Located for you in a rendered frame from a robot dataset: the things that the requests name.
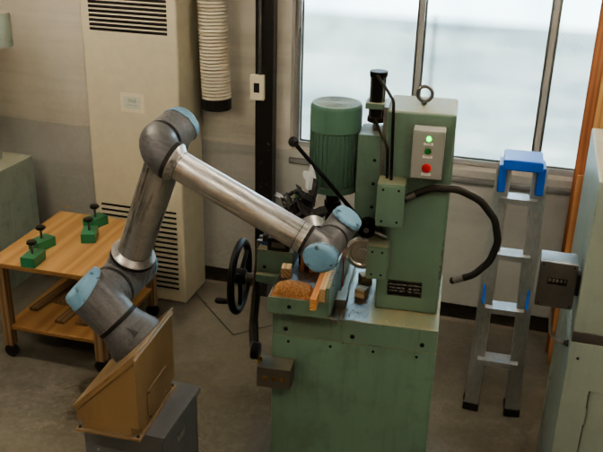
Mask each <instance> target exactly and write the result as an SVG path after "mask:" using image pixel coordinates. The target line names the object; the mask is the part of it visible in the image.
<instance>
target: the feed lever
mask: <svg viewBox="0 0 603 452"><path fill-rule="evenodd" d="M298 143H299V140H298V138H297V137H295V136H292V137H290V138H289V140H288V144H289V145H290V146H292V147H295V148H296V149H297V150H298V151H299V152H300V154H301V155H302V156H303V157H304V158H305V159H306V161H307V162H308V163H309V164H311V165H312V167H313V169H315V170H316V171H317V173H318V174H319V175H320V176H321V177H322V179H323V180H324V181H325V182H326V183H327V184H328V186H329V187H330V188H331V189H332V190H333V192H334V193H335V194H336V195H337V196H338V198H339V199H340V200H341V201H342V202H343V203H344V205H345V206H347V207H349V208H351V209H352V210H354V211H355V209H354V208H353V207H352V206H351V205H350V204H349V203H348V202H347V201H346V200H345V198H344V197H343V196H342V195H341V194H340V193H339V191H338V190H337V189H336V188H335V187H334V185H333V184H332V183H331V182H330V181H329V180H328V178H327V177H326V176H325V175H324V174H323V172H322V171H321V170H320V169H319V168H318V166H317V165H316V164H315V163H314V162H313V161H312V159H311V158H310V157H309V156H308V155H307V153H306V152H305V151H304V150H303V149H302V148H301V147H300V145H298ZM357 214H358V213H357ZM358 215H359V214H358ZM359 217H360V219H361V221H362V225H361V227H360V229H359V230H358V234H359V235H360V236H361V237H363V238H366V239H368V238H370V237H372V236H373V235H374V234H375V235H377V236H378V237H380V238H382V239H387V238H388V237H387V236H386V235H385V234H383V233H381V232H379V231H377V230H376V227H377V226H376V225H375V220H374V219H372V218H371V217H363V218H361V216H360V215H359Z"/></svg>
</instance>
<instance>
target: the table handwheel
mask: <svg viewBox="0 0 603 452"><path fill-rule="evenodd" d="M242 247H244V254H243V258H242V261H241V264H240V268H237V264H238V259H239V255H240V252H241V249H242ZM244 268H245V269H244ZM253 275H254V273H252V251H251V246H250V243H249V241H248V240H247V239H245V238H242V239H239V240H238V241H237V243H236V244H235V246H234V249H233V251H232V256H231V260H230V264H229V270H228V276H227V302H228V307H229V310H230V312H231V313H232V314H233V315H238V314H240V313H241V312H242V310H243V308H244V306H245V304H246V301H247V298H248V295H249V287H250V283H253V277H254V276H253ZM235 283H237V284H238V304H237V306H236V304H235V298H234V284H235ZM242 284H243V286H242Z"/></svg>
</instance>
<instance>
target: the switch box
mask: <svg viewBox="0 0 603 452"><path fill-rule="evenodd" d="M428 135H429V136H431V137H432V140H431V141H430V142H427V141H426V139H425V138H426V136H428ZM445 137H446V127H442V126H419V125H415V128H414V135H413V146H412V157H411V169H410V178H427V179H437V180H441V174H442V165H443V155H444V146H445ZM424 143H433V146H431V145H424ZM426 147H429V148H431V149H432V153H431V154H429V156H432V157H433V158H432V159H428V158H423V155H427V154H425V153H424V149H425V148H426ZM425 163H428V164H430V165H431V170H430V171H429V172H427V173H431V176H424V175H421V172H423V171H422V166H423V165H424V164H425ZM424 173H425V172H424Z"/></svg>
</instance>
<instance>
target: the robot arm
mask: <svg viewBox="0 0 603 452"><path fill-rule="evenodd" d="M198 133H199V124H198V122H197V120H196V117H195V116H194V115H193V114H192V113H191V112H190V111H189V110H187V109H184V108H182V107H173V108H170V109H167V110H165V111H164V112H163V114H161V115H160V116H159V117H157V118H156V119H155V120H154V121H153V122H151V123H149V124H148V125H147V126H146V127H145V128H144V129H143V131H142V133H141V134H140V138H139V150H140V153H141V156H142V158H143V160H144V166H143V168H142V171H141V174H140V178H139V180H138V183H137V186H136V190H135V194H134V197H133V200H132V204H131V206H130V209H129V212H128V216H127V220H126V223H125V227H124V229H123V232H122V235H121V239H119V240H117V241H116V242H114V244H113V245H112V247H111V250H110V253H109V258H108V260H107V262H106V263H105V264H104V265H103V266H102V267H101V268H99V267H97V266H94V267H93V268H92V269H91V270H89V271H88V272H87V273H86V274H85V275H84V277H83V278H81V279H80V281H79V282H78V283H77V284H76V285H75V286H74V287H73V288H72V289H71V291H70V292H68V293H67V295H66V303H67V304H68V305H69V306H70V307H71V308H72V311H74V312H75V313H76V314H77V315H78V316H79V317H80V318H81V319H82V320H83V321H84V322H85V323H86V324H87V325H88V326H89V327H90V328H91V329H92V330H93V331H94V332H95V333H96V334H97V335H98V336H99V337H100V338H101V339H102V340H103V341H104V342H105V344H106V346H107V348H108V350H109V352H110V354H111V358H112V359H113V360H114V361H115V362H118V361H120V360H122V359H123V358H124V357H126V356H127V355H128V354H129V353H130V352H132V351H133V350H134V349H135V348H136V346H137V345H138V344H140V343H141V342H142V341H143V340H144V339H145V337H146V336H148V335H149V334H150V333H151V332H152V331H153V329H154V328H155V327H156V326H157V324H158V323H159V320H158V319H157V318H156V317H155V316H152V315H150V314H148V313H146V312H144V311H142V310H141V309H139V308H138V307H137V306H136V305H135V304H134V303H133V302H132V301H131V300H132V299H133V298H134V297H135V296H136V295H137V294H138V293H139V292H140V291H141V290H142V289H143V288H144V287H145V285H146V284H147V283H149V282H150V281H151V280H152V279H153V278H154V276H155V274H156V272H157V269H158V260H157V257H156V255H155V253H154V250H153V246H154V243H155V241H156V239H157V236H158V233H159V230H160V227H161V225H162V220H163V217H164V214H165V213H166V210H167V207H168V204H169V201H170V197H171V194H172V191H173V188H174V187H175V184H176V181H177V182H179V183H180V184H182V185H183V186H185V187H187V188H189V189H191V190H193V191H194V192H196V193H198V194H199V195H201V196H202V197H204V198H206V199H208V200H209V201H211V202H213V203H214V204H217V205H219V206H220V207H222V208H223V209H224V210H226V211H228V212H229V213H232V214H234V215H235V216H237V217H239V218H240V219H242V220H243V221H245V222H247V223H249V224H250V225H252V226H254V227H255V228H257V229H259V230H261V231H263V232H265V233H266V234H267V235H269V236H270V237H272V238H274V239H276V240H278V241H280V242H281V243H283V244H285V245H286V246H287V247H289V248H291V249H293V250H295V251H296V253H298V254H300V255H301V256H302V258H303V261H304V263H305V265H306V266H308V267H309V269H310V270H311V271H313V272H315V273H325V272H328V271H330V270H332V269H334V268H335V267H337V265H338V263H339V257H340V256H341V254H342V252H343V251H344V249H345V248H346V246H347V245H348V243H349V241H350V240H351V238H352V237H353V235H354V234H355V233H356V232H357V231H358V230H359V229H360V227H361V225H362V221H361V219H360V217H359V215H358V214H357V213H356V212H355V211H354V210H352V209H351V208H349V207H347V206H343V205H339V206H338V207H337V208H336V209H334V210H333V212H332V214H330V215H329V216H328V218H327V219H326V220H325V222H323V219H322V218H323V217H324V216H325V215H326V213H328V210H327V208H326V207H325V205H324V206H320V207H318V208H316V209H313V207H314V206H315V203H316V197H317V194H318V190H319V188H318V181H317V179H316V174H315V171H314V169H313V167H312V165H311V164H310V167H309V171H306V170H304V171H303V172H302V177H303V178H304V180H305V189H306V190H309V194H308V193H305V192H304V191H302V188H301V187H300V186H298V185H297V184H296V188H295V189H294V190H293V191H291V192H289V193H287V192H286V193H285V194H284V195H283V194H281V193H279V192H277V191H276V194H277V196H276V195H274V196H276V197H278V198H279V200H280V201H281V203H282V204H283V206H284V208H282V207H280V206H279V205H277V204H275V203H273V202H271V201H269V200H268V199H266V198H264V197H263V196H261V195H259V194H258V193H256V192H254V191H253V190H251V189H249V188H247V187H245V186H243V185H242V184H241V183H239V182H237V181H236V180H234V179H232V178H230V177H228V176H226V175H225V174H223V173H222V172H221V171H219V170H217V169H215V168H213V167H211V166H209V165H208V164H206V163H204V162H203V161H201V160H199V159H198V158H196V157H194V156H193V155H191V154H189V153H188V147H189V145H190V143H191V142H192V141H193V140H195V139H196V138H197V135H198Z"/></svg>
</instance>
